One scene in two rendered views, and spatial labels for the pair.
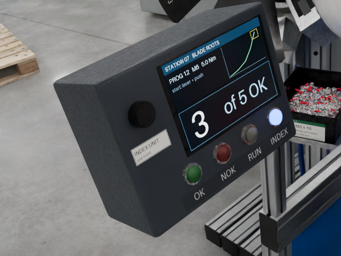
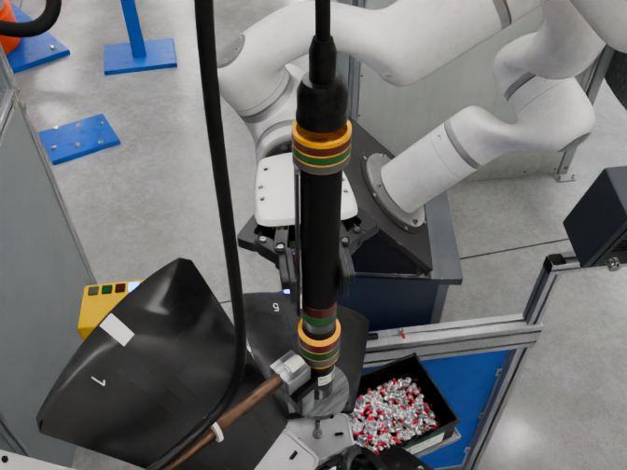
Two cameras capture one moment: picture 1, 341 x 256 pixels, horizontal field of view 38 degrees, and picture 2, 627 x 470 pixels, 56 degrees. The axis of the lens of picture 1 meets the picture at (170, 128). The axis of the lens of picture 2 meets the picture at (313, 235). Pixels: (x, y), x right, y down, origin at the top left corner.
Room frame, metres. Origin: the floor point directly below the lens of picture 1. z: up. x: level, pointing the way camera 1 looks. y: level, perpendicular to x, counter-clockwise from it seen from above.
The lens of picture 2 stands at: (1.57, -0.20, 1.91)
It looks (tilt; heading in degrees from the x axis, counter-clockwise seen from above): 45 degrees down; 208
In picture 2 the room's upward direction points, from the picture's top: straight up
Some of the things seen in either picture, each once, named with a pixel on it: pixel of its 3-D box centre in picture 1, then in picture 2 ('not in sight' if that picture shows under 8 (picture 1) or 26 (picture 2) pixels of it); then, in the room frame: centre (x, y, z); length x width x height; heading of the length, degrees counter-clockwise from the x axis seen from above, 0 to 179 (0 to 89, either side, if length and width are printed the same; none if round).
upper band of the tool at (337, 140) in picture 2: not in sight; (321, 144); (1.26, -0.37, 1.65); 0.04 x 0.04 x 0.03
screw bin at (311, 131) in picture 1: (314, 103); (387, 414); (1.00, -0.35, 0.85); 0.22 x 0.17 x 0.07; 142
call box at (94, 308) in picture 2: not in sight; (132, 318); (1.14, -0.82, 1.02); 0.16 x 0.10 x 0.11; 127
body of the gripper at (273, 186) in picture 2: not in sight; (301, 196); (1.17, -0.43, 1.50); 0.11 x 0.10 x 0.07; 37
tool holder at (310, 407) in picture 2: not in sight; (312, 375); (1.27, -0.37, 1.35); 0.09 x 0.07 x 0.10; 161
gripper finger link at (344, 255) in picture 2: not in sight; (352, 258); (1.23, -0.35, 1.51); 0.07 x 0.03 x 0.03; 37
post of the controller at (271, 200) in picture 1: (272, 165); (543, 291); (0.65, -0.16, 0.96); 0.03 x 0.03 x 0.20; 37
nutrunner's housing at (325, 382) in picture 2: not in sight; (319, 275); (1.26, -0.37, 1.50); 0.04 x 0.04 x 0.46
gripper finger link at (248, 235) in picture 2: not in sight; (270, 223); (1.22, -0.44, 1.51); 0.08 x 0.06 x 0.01; 156
